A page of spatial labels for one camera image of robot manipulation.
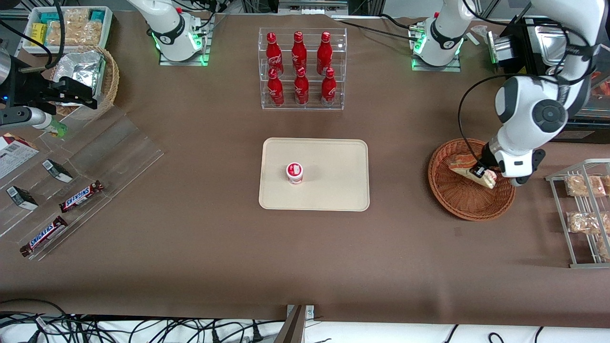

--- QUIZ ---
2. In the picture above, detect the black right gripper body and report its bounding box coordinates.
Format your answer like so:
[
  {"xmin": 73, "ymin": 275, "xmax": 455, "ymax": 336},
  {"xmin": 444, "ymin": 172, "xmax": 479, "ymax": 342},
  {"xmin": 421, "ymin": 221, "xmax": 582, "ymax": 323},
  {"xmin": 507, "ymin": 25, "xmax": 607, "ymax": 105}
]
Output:
[{"xmin": 7, "ymin": 57, "xmax": 60, "ymax": 111}]

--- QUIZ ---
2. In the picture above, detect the triangle sandwich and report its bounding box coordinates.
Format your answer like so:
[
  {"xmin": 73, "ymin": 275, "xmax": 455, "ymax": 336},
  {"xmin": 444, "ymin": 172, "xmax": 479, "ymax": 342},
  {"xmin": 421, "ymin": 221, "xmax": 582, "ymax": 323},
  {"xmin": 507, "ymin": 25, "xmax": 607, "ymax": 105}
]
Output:
[{"xmin": 448, "ymin": 153, "xmax": 498, "ymax": 190}]

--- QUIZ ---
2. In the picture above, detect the brown woven round basket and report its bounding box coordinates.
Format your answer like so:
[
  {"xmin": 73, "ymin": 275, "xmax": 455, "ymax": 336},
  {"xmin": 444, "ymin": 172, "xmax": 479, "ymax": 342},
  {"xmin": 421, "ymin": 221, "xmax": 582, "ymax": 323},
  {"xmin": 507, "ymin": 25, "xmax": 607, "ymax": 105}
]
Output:
[{"xmin": 428, "ymin": 138, "xmax": 516, "ymax": 222}]

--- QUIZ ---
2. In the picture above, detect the light woven basket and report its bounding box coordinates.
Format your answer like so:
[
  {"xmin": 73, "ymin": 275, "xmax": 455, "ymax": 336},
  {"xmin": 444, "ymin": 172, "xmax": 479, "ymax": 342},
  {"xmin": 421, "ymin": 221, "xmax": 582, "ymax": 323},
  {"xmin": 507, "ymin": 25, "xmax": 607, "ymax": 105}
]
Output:
[{"xmin": 50, "ymin": 45, "xmax": 120, "ymax": 120}]

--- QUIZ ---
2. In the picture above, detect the cream plastic tray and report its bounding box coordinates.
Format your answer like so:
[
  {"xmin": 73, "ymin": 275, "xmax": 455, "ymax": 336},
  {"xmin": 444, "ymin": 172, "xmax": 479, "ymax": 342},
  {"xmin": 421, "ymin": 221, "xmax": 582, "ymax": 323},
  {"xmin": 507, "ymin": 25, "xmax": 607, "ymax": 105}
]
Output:
[{"xmin": 259, "ymin": 138, "xmax": 370, "ymax": 212}]

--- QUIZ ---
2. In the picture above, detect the silver foil bag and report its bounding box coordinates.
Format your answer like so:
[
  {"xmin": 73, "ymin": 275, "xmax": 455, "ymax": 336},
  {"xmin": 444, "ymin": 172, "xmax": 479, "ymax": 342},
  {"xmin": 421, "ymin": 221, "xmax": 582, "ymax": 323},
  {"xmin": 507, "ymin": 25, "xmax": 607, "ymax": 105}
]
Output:
[{"xmin": 52, "ymin": 50, "xmax": 105, "ymax": 103}]

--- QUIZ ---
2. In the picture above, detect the yellow snack pack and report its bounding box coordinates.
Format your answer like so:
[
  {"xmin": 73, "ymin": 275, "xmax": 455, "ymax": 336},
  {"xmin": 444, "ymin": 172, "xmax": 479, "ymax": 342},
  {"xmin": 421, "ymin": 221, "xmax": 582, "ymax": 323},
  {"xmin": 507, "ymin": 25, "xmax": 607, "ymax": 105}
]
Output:
[{"xmin": 30, "ymin": 23, "xmax": 48, "ymax": 47}]

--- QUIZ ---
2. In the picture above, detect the clear bag of crackers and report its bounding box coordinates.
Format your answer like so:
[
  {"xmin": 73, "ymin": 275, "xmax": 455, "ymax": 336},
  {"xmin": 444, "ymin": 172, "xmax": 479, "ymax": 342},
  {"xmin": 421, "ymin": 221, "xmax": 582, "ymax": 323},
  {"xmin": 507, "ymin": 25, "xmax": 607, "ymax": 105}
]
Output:
[
  {"xmin": 47, "ymin": 19, "xmax": 72, "ymax": 47},
  {"xmin": 64, "ymin": 9, "xmax": 103, "ymax": 46}
]

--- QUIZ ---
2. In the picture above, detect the clear acrylic tiered display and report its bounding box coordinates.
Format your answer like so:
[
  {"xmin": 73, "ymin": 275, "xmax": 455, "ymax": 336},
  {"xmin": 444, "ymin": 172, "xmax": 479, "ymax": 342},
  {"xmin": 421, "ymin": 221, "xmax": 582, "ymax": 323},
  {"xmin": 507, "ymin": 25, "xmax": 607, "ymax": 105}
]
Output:
[{"xmin": 0, "ymin": 106, "xmax": 165, "ymax": 262}]

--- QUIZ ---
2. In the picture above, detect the white plastic bin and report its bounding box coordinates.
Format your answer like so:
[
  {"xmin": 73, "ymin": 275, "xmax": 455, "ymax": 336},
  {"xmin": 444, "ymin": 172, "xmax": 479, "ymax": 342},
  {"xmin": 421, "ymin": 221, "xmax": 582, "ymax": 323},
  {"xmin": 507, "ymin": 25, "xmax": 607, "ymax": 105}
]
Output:
[{"xmin": 21, "ymin": 6, "xmax": 113, "ymax": 58}]

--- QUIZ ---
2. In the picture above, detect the small black white box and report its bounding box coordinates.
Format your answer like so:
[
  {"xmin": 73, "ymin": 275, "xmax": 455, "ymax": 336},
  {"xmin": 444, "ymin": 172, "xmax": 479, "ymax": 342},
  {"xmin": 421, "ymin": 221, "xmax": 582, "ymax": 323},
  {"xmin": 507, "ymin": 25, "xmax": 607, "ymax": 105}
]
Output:
[
  {"xmin": 6, "ymin": 186, "xmax": 39, "ymax": 211},
  {"xmin": 42, "ymin": 159, "xmax": 73, "ymax": 183}
]

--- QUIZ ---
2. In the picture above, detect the red white paper box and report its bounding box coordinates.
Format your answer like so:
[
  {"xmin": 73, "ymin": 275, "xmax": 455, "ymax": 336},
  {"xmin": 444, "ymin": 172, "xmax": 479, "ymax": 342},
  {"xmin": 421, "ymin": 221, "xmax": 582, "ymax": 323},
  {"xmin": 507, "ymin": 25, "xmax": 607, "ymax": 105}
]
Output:
[{"xmin": 0, "ymin": 133, "xmax": 40, "ymax": 179}]

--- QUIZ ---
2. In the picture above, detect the Snickers chocolate bar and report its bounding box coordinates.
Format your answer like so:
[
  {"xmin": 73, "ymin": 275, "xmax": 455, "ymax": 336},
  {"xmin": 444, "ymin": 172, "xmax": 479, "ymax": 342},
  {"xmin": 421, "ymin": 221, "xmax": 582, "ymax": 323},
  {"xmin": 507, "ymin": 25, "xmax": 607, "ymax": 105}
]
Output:
[
  {"xmin": 20, "ymin": 216, "xmax": 68, "ymax": 258},
  {"xmin": 60, "ymin": 180, "xmax": 104, "ymax": 213}
]

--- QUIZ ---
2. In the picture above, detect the white paper tag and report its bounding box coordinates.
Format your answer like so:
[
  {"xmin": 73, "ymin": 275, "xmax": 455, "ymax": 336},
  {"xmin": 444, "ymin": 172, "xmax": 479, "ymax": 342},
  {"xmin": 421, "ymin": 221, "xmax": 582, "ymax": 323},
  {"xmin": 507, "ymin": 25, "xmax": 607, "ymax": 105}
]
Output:
[{"xmin": 469, "ymin": 25, "xmax": 491, "ymax": 46}]

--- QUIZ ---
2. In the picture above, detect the red cola bottle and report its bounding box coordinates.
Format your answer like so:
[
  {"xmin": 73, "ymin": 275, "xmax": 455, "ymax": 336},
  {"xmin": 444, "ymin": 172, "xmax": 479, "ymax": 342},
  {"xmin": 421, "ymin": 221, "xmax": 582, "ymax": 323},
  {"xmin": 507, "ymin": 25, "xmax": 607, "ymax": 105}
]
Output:
[
  {"xmin": 294, "ymin": 67, "xmax": 310, "ymax": 106},
  {"xmin": 292, "ymin": 31, "xmax": 308, "ymax": 77},
  {"xmin": 321, "ymin": 68, "xmax": 337, "ymax": 106},
  {"xmin": 267, "ymin": 68, "xmax": 285, "ymax": 107},
  {"xmin": 317, "ymin": 31, "xmax": 333, "ymax": 76},
  {"xmin": 265, "ymin": 32, "xmax": 285, "ymax": 77}
]

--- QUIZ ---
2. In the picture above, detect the clear acrylic bottle rack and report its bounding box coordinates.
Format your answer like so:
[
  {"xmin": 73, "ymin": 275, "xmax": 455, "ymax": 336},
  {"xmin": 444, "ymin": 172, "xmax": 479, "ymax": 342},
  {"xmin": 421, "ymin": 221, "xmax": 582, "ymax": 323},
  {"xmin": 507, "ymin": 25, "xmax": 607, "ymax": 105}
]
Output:
[{"xmin": 259, "ymin": 27, "xmax": 347, "ymax": 111}]

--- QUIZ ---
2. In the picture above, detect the red white yogurt cup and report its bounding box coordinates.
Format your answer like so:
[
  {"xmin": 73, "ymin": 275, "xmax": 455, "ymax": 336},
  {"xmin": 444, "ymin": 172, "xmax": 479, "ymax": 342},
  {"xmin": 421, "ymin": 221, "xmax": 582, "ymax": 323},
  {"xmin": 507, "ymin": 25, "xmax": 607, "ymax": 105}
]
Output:
[{"xmin": 286, "ymin": 162, "xmax": 305, "ymax": 185}]

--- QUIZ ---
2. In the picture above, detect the brown table cover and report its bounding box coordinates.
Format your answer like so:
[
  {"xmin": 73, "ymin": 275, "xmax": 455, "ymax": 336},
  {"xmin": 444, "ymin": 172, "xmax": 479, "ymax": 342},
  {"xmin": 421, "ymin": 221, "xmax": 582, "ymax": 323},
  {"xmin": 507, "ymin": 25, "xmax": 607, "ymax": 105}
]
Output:
[{"xmin": 0, "ymin": 10, "xmax": 610, "ymax": 322}]

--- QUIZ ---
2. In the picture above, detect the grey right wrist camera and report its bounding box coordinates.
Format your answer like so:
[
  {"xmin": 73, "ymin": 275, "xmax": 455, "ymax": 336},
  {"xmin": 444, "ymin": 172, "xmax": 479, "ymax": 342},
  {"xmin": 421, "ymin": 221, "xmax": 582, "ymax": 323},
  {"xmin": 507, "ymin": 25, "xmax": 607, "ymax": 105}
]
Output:
[{"xmin": 0, "ymin": 107, "xmax": 51, "ymax": 130}]

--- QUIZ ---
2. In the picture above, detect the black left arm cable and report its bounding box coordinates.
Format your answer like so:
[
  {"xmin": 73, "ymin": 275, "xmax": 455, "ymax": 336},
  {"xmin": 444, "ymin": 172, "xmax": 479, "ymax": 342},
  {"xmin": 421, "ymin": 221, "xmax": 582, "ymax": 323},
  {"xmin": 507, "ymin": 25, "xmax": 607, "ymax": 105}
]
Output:
[{"xmin": 457, "ymin": 74, "xmax": 510, "ymax": 167}]

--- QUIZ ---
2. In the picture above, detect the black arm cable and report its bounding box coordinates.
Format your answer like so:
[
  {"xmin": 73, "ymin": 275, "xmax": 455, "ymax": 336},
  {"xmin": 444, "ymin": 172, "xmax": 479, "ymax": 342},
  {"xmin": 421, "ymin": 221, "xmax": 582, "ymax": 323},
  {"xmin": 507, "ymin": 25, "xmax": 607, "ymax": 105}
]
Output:
[
  {"xmin": 457, "ymin": 74, "xmax": 510, "ymax": 167},
  {"xmin": 0, "ymin": 0, "xmax": 65, "ymax": 72}
]

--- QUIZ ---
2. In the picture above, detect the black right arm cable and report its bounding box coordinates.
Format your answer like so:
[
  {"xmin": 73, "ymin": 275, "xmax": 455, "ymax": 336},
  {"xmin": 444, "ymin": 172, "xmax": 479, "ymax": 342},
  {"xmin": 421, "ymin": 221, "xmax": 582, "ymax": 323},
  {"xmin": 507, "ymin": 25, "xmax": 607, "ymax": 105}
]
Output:
[{"xmin": 0, "ymin": 0, "xmax": 65, "ymax": 72}]

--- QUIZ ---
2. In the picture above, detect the grey metal wire rack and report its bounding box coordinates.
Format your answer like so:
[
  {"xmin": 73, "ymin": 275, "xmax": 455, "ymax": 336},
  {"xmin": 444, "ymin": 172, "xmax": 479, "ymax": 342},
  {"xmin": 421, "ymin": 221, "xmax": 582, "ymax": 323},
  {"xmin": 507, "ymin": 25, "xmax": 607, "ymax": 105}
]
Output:
[{"xmin": 546, "ymin": 159, "xmax": 610, "ymax": 269}]

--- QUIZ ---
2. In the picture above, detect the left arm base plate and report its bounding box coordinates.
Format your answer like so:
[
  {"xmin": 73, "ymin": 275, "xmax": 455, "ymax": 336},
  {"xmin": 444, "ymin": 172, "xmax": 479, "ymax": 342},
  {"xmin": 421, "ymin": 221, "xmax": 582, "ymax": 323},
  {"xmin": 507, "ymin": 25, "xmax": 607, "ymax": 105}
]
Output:
[{"xmin": 411, "ymin": 21, "xmax": 462, "ymax": 73}]

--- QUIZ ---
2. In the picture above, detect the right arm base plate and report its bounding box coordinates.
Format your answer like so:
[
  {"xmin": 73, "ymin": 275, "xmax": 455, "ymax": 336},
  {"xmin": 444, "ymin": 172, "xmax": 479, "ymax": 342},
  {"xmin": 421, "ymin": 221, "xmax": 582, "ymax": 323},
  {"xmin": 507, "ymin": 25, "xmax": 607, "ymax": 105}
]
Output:
[{"xmin": 159, "ymin": 13, "xmax": 211, "ymax": 66}]

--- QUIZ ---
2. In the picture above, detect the black table cable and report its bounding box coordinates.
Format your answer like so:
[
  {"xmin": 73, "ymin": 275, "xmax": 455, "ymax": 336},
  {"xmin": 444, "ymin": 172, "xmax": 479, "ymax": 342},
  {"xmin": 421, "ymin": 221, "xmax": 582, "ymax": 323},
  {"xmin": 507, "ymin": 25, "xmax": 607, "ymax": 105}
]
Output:
[{"xmin": 334, "ymin": 14, "xmax": 420, "ymax": 35}]

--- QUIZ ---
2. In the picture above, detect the aluminium frame profile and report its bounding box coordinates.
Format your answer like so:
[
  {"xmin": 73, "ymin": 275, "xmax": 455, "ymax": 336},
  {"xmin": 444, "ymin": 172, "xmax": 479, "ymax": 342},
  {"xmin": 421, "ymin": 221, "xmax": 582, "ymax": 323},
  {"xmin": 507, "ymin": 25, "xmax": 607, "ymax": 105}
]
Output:
[{"xmin": 278, "ymin": 0, "xmax": 349, "ymax": 16}]

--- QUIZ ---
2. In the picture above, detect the metal table bracket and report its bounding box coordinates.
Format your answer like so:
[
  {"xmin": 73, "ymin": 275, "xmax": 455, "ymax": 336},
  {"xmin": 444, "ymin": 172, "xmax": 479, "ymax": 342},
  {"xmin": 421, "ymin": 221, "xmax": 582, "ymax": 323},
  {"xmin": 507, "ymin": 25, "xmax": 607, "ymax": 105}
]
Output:
[{"xmin": 274, "ymin": 305, "xmax": 315, "ymax": 343}]

